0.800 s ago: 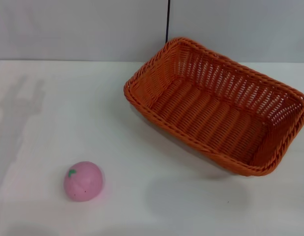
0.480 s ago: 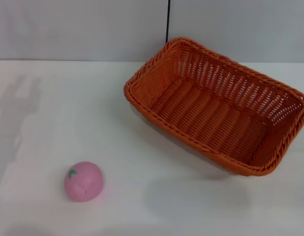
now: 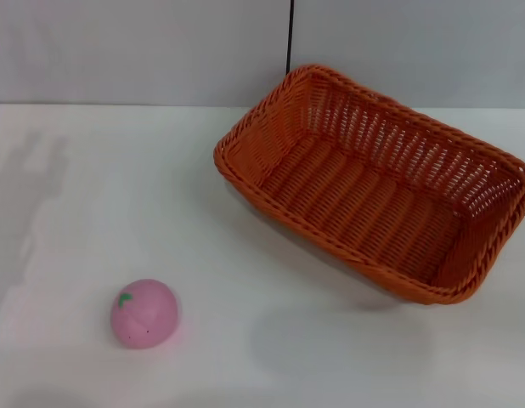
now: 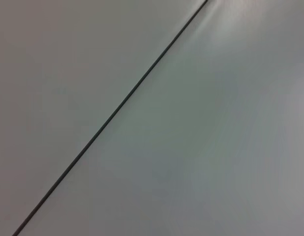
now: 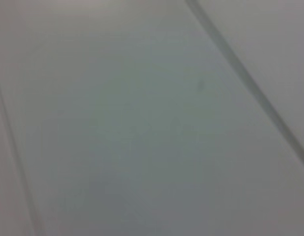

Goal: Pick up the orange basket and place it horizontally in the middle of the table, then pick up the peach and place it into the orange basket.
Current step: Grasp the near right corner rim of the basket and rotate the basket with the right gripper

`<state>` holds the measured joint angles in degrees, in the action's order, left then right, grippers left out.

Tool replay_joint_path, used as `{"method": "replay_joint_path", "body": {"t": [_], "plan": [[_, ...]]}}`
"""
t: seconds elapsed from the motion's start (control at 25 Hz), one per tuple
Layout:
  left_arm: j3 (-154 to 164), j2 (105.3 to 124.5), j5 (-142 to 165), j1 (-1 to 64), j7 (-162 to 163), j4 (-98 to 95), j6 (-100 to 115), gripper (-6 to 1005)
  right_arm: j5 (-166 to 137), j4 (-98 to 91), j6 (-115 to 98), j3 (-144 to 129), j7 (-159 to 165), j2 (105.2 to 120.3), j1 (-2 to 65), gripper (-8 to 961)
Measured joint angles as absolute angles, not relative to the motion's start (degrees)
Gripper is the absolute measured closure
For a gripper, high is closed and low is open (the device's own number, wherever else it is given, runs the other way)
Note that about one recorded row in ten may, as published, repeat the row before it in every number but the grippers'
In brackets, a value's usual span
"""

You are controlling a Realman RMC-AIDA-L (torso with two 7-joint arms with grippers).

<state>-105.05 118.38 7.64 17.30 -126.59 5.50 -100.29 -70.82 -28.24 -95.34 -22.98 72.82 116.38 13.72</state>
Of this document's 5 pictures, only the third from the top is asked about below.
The orange woven plastic basket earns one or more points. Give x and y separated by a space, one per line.
351 204

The pink peach toy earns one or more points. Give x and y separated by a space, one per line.
145 316

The black vertical wall strip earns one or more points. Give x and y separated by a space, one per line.
290 34

